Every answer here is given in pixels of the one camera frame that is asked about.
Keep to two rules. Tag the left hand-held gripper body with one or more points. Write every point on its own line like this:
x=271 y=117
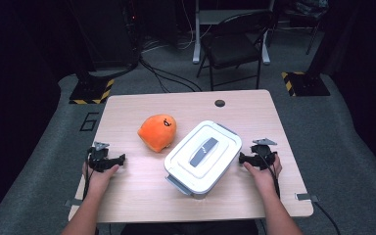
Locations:
x=98 y=160

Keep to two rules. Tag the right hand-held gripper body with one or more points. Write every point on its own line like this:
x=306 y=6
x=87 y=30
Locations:
x=263 y=153

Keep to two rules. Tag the orange plush toy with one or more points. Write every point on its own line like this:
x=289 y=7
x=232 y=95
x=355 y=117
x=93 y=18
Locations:
x=156 y=132

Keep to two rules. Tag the clear storage box grey clips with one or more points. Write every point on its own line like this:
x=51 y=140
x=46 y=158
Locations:
x=178 y=186

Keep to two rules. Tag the person's left hand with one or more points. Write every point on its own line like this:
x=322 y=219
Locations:
x=96 y=182

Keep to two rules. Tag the person's right hand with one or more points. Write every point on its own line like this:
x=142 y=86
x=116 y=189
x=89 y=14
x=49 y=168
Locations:
x=266 y=181

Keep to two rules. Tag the grey tape strip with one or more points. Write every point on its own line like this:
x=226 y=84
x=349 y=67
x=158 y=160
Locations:
x=306 y=197
x=73 y=202

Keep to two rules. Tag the black stand base striped edge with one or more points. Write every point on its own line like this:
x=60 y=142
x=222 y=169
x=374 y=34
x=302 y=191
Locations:
x=89 y=91
x=306 y=84

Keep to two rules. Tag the black folding chair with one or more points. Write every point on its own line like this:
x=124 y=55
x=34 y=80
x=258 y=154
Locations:
x=231 y=49

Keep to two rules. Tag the dark equipment rack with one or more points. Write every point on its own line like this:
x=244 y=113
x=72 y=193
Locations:
x=111 y=32

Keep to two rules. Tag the dark background chair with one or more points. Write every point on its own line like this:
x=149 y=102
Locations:
x=306 y=13

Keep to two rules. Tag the white desk frame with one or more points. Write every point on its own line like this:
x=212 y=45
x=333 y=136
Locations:
x=197 y=39

